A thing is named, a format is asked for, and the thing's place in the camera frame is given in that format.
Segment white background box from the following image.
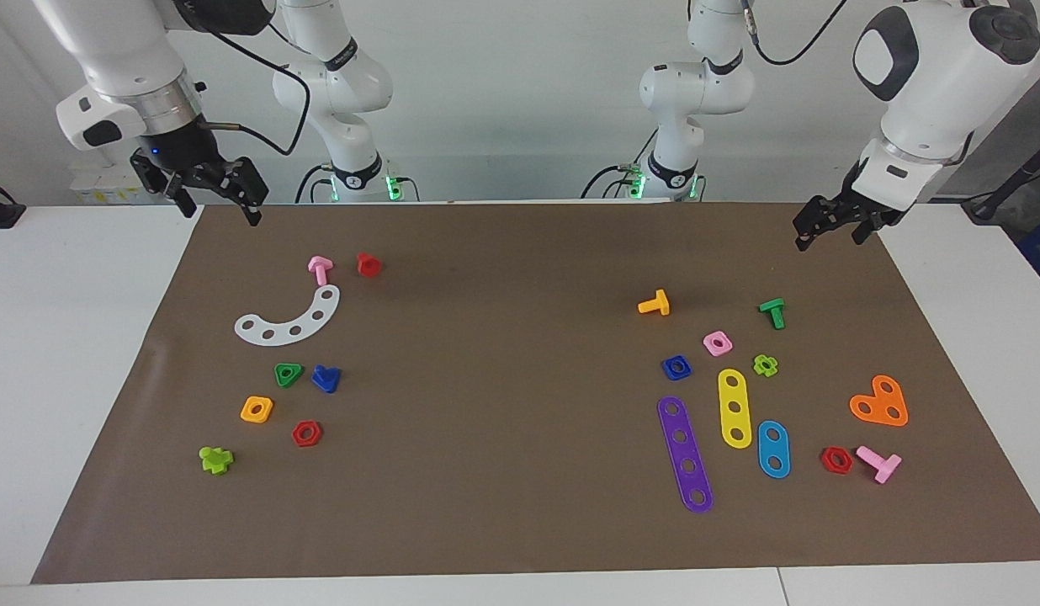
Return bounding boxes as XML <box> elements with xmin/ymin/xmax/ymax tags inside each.
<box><xmin>70</xmin><ymin>164</ymin><xmax>155</xmax><ymax>205</ymax></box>

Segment white curved hole strip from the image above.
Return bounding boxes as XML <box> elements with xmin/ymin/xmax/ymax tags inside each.
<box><xmin>234</xmin><ymin>284</ymin><xmax>342</xmax><ymax>347</ymax></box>

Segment black stand pole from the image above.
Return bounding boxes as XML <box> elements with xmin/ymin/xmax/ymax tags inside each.
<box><xmin>962</xmin><ymin>135</ymin><xmax>1040</xmax><ymax>225</ymax></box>

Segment orange heart hole plate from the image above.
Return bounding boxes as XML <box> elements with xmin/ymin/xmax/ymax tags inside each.
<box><xmin>849</xmin><ymin>375</ymin><xmax>910</xmax><ymax>428</ymax></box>

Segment yellow three-hole strip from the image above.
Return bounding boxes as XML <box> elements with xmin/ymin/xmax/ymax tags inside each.
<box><xmin>718</xmin><ymin>369</ymin><xmax>753</xmax><ymax>449</ymax></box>

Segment blue two-hole strip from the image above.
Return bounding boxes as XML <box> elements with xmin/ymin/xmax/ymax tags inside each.
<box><xmin>756</xmin><ymin>420</ymin><xmax>792</xmax><ymax>480</ymax></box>

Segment purple four-hole strip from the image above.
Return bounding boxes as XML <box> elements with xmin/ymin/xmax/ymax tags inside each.
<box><xmin>657</xmin><ymin>396</ymin><xmax>714</xmax><ymax>514</ymax></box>

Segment brown table mat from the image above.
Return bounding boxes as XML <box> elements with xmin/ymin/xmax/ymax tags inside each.
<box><xmin>30</xmin><ymin>201</ymin><xmax>1040</xmax><ymax>585</ymax></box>

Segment black right base cable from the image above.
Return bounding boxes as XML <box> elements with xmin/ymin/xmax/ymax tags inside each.
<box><xmin>294</xmin><ymin>162</ymin><xmax>332</xmax><ymax>204</ymax></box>

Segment black base cable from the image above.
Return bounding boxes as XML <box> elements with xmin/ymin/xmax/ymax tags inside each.
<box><xmin>294</xmin><ymin>162</ymin><xmax>332</xmax><ymax>204</ymax></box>
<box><xmin>581</xmin><ymin>126</ymin><xmax>661</xmax><ymax>200</ymax></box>

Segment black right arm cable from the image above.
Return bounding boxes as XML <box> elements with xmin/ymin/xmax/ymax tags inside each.
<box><xmin>202</xmin><ymin>25</ymin><xmax>312</xmax><ymax>158</ymax></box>

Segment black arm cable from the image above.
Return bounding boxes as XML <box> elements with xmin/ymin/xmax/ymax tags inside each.
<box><xmin>741</xmin><ymin>0</ymin><xmax>849</xmax><ymax>66</ymax></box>
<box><xmin>202</xmin><ymin>25</ymin><xmax>312</xmax><ymax>158</ymax></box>

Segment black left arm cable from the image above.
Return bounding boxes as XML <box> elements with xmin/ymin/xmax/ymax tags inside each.
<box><xmin>741</xmin><ymin>0</ymin><xmax>849</xmax><ymax>66</ymax></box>

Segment black left base cable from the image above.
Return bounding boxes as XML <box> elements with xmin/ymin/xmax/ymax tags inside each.
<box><xmin>581</xmin><ymin>126</ymin><xmax>661</xmax><ymax>200</ymax></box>

